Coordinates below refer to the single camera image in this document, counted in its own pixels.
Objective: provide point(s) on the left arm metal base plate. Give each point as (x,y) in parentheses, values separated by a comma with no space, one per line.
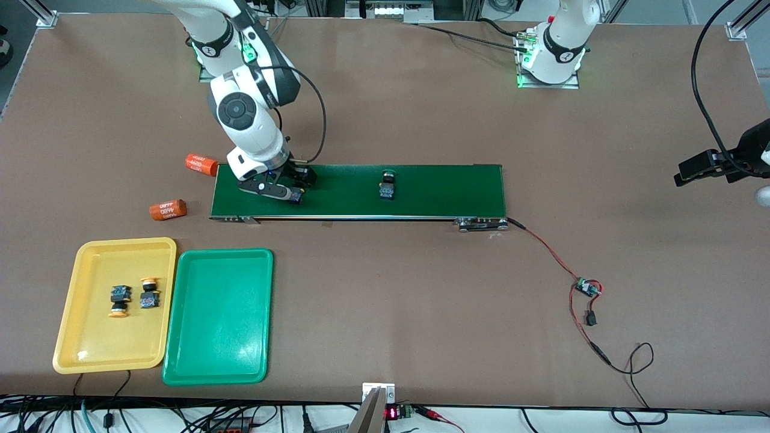
(568,85)

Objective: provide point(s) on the green cap push button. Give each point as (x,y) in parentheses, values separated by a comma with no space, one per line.
(388,187)
(295,196)

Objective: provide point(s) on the red clip lead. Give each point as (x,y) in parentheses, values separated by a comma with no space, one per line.
(430,413)

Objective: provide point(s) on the green plastic tray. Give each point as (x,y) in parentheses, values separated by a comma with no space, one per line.
(216,319)

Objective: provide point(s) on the aluminium frame profile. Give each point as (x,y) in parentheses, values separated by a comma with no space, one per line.
(739,31)
(42,15)

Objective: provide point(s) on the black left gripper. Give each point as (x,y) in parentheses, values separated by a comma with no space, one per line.
(753,146)

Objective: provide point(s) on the small motor controller board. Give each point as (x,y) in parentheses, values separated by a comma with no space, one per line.
(585,287)

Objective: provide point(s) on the orange 4680 battery cylinder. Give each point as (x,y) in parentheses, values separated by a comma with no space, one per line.
(201,164)
(168,210)

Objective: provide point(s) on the yellow cap push button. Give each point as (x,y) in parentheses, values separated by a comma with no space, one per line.
(150,296)
(120,293)

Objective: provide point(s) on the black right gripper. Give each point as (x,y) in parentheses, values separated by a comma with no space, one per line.
(299,173)

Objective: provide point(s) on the red LED display module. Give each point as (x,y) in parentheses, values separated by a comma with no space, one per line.
(391,413)

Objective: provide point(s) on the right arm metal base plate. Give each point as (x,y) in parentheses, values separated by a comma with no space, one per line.
(203,73)

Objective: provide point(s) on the black inline switch with leads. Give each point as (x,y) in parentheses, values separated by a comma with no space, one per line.
(591,319)

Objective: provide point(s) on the grey lit control box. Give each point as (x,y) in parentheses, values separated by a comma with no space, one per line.
(391,9)

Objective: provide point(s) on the yellow plastic tray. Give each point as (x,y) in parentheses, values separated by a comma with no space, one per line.
(90,337)

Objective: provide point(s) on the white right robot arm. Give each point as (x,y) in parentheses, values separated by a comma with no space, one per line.
(249,120)

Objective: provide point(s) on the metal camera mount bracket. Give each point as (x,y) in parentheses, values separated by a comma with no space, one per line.
(370,415)

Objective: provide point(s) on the green belt conveyor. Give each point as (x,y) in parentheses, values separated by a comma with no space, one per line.
(439,192)

